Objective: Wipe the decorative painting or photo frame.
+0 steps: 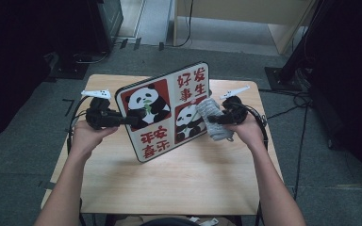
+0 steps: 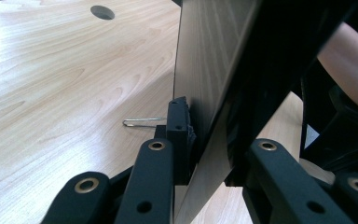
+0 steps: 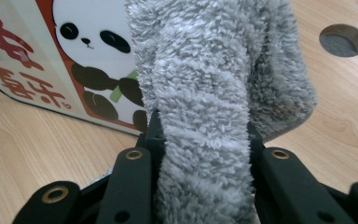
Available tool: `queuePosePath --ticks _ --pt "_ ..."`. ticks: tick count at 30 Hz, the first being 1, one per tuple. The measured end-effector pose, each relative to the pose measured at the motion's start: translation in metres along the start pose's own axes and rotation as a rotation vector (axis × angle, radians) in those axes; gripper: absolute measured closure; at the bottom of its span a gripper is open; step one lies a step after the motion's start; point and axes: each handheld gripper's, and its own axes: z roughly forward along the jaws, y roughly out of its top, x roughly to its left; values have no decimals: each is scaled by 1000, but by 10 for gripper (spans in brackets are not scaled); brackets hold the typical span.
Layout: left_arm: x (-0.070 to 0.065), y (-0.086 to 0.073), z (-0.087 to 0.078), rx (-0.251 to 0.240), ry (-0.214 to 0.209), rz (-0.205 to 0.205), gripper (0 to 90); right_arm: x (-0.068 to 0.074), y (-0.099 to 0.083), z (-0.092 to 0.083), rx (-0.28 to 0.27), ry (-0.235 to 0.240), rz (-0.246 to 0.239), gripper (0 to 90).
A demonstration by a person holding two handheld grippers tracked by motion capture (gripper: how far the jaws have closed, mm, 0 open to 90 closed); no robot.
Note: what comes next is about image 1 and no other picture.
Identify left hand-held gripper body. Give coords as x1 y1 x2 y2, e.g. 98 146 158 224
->
80 89 123 131

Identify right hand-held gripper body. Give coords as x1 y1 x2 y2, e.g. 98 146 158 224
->
219 85 251 125

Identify grey fluffy cloth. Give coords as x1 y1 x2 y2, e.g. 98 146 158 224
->
195 97 236 142

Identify panda print board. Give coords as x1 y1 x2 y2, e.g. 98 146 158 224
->
114 61 211 164

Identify person's right hand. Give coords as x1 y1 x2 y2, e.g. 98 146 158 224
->
225 112 265 152

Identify person's left hand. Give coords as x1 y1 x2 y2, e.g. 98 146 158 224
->
70 121 119 158

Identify black metal stand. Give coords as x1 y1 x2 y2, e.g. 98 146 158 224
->
264 0 332 92

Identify grey tape piece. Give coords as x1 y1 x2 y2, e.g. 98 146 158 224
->
38 180 58 191

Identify black equipment cabinet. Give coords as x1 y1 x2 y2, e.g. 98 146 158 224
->
86 0 125 55

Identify dark curtain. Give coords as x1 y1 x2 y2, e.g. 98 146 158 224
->
0 0 91 146
307 0 362 197

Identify person's beige trousers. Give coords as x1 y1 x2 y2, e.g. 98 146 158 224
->
114 215 238 226

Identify light wooden cabinet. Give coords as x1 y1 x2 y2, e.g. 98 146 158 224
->
173 0 316 57

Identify small white object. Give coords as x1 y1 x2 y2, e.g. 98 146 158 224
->
187 217 221 226

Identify person's dark shirt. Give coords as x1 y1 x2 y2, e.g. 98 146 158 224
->
140 218 199 226

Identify right hand-held gripper cable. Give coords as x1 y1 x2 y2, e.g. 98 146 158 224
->
240 103 269 149

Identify hand-held gripper cable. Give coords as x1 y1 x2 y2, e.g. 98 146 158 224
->
240 103 269 149
66 95 91 155

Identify left hand-held gripper cable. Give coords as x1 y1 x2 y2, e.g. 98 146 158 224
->
66 95 91 155

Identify coiled black floor cable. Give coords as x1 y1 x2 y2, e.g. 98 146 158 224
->
73 51 110 66

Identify black stand base plate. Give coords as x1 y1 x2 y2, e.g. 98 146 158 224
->
47 51 91 80

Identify looped black floor cable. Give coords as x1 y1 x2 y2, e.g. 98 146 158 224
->
258 89 314 121

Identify long black floor cable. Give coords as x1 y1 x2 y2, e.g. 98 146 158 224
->
291 105 311 202

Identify black hanging cable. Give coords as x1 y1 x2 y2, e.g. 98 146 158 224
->
173 0 195 48

